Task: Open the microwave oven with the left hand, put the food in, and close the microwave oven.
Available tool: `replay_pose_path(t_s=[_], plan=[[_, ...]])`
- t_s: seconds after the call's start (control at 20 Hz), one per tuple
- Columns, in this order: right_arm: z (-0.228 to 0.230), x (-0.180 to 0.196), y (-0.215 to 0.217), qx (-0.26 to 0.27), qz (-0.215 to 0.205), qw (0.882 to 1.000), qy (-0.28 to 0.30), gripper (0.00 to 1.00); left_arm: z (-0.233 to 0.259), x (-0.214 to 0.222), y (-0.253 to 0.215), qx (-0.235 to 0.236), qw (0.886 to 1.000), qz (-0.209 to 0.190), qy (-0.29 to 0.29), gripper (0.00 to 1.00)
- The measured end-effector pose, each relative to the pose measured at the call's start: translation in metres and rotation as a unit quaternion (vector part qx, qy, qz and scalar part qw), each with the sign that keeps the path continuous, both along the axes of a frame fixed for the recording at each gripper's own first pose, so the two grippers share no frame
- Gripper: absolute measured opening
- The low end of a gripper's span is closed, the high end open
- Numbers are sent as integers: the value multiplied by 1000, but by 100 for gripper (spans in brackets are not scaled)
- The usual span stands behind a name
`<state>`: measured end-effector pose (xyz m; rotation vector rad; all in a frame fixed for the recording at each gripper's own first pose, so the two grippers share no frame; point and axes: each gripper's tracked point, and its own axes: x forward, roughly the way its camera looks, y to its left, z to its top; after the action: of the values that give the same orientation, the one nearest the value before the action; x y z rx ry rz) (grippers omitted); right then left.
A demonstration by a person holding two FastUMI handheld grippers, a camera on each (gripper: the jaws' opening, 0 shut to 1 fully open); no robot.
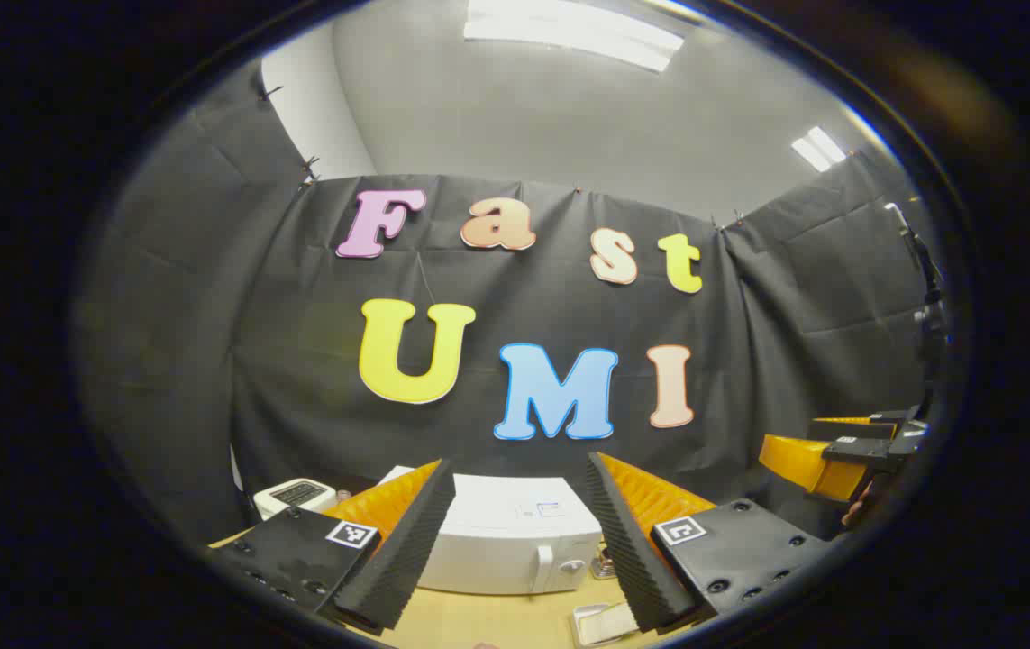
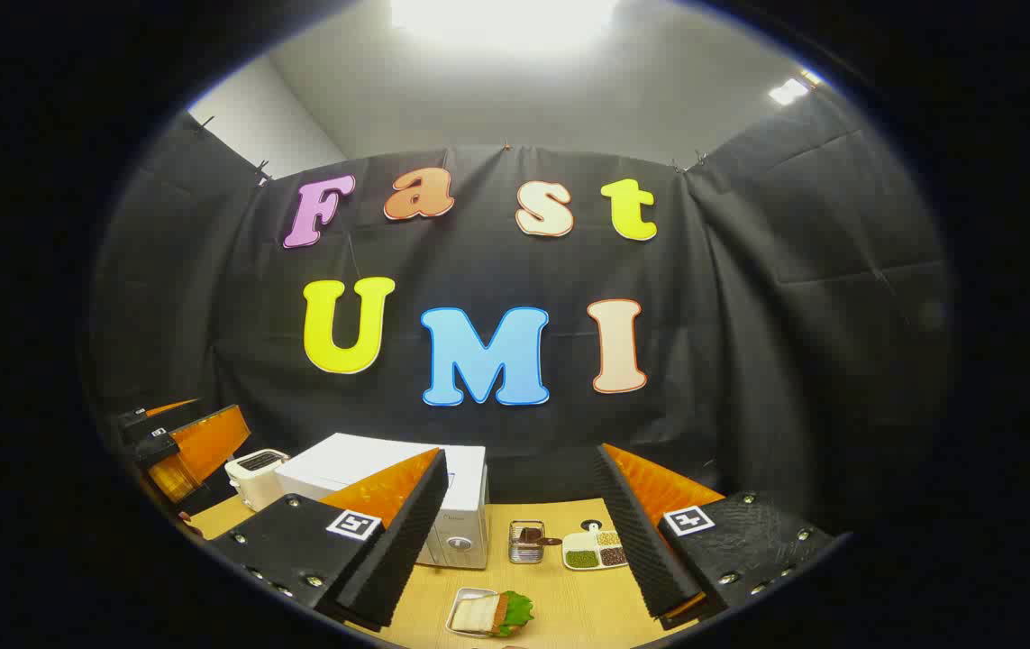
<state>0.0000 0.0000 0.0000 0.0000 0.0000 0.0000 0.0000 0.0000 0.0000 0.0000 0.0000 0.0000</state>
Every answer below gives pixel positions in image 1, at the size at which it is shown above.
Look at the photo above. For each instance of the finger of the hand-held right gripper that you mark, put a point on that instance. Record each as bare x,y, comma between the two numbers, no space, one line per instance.
893,415
866,453

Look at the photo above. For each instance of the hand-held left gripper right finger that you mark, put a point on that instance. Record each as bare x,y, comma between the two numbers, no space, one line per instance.
632,541

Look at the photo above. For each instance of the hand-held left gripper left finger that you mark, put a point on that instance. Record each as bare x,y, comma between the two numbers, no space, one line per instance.
406,541

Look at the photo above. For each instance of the white microwave oven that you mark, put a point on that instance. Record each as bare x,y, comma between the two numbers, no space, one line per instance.
496,541

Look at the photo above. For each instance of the white rectangular tray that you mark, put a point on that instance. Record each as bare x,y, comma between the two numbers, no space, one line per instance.
605,624

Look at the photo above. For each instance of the white toaster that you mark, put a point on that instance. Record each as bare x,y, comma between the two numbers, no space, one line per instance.
294,494

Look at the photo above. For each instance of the black stand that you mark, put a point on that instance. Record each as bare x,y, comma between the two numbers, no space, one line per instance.
925,270

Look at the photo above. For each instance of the black backdrop cloth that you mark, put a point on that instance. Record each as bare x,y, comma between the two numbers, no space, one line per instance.
298,361

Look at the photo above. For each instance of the small ceiling light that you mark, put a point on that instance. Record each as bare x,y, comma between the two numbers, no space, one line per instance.
818,149

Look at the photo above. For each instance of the large ceiling light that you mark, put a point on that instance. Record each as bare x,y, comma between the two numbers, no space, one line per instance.
573,31

